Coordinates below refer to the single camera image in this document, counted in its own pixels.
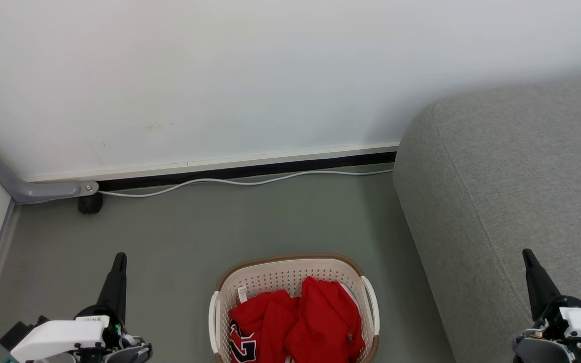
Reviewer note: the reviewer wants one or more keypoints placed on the right gripper dark grey body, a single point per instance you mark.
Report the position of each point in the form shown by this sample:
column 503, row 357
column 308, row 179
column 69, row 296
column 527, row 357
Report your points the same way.
column 542, row 350

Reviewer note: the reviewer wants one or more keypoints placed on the left gripper dark grey body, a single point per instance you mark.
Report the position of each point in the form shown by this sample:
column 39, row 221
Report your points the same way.
column 129, row 350

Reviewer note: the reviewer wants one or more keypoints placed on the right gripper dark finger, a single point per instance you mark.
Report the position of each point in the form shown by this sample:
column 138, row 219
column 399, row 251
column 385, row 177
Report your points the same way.
column 540, row 287

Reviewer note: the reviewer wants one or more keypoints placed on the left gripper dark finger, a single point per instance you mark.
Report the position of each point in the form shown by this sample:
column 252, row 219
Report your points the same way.
column 114, row 287

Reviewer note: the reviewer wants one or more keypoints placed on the red jersey with number print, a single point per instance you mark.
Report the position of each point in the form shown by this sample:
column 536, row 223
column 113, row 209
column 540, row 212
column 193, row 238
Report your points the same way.
column 265, row 322

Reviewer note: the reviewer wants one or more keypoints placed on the plain red garment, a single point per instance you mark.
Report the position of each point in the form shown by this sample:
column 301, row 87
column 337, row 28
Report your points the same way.
column 326, row 317

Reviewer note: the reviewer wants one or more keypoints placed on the grey fabric sofa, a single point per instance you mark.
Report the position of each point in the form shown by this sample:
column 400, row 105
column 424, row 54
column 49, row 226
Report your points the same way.
column 512, row 191

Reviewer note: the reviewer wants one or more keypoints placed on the small black caster wheel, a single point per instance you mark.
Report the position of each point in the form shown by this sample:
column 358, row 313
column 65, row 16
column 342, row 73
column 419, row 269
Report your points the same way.
column 90, row 203

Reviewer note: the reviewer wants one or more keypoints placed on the cream perforated laundry basket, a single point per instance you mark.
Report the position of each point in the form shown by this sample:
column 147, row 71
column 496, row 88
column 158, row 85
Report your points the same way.
column 275, row 276

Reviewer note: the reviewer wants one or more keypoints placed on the black wall baseboard strip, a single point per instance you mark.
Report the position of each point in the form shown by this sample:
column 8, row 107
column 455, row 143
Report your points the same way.
column 250, row 170

